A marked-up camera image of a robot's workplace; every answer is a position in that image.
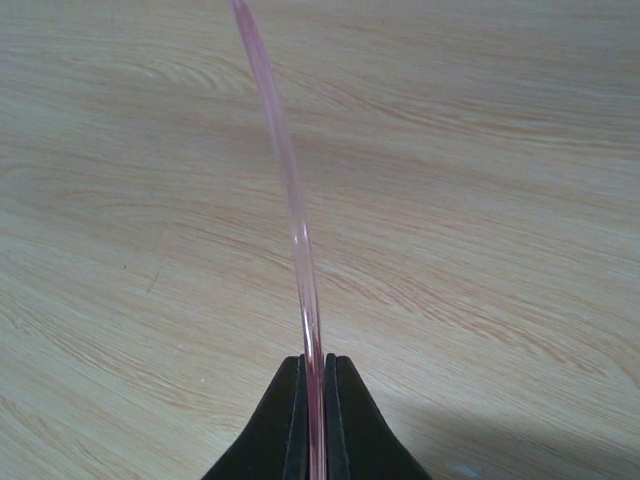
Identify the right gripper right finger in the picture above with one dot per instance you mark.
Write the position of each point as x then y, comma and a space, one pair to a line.
360, 444

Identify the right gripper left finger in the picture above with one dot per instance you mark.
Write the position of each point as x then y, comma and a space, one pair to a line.
274, 445

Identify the pink sunglasses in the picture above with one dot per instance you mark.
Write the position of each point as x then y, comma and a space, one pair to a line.
300, 235

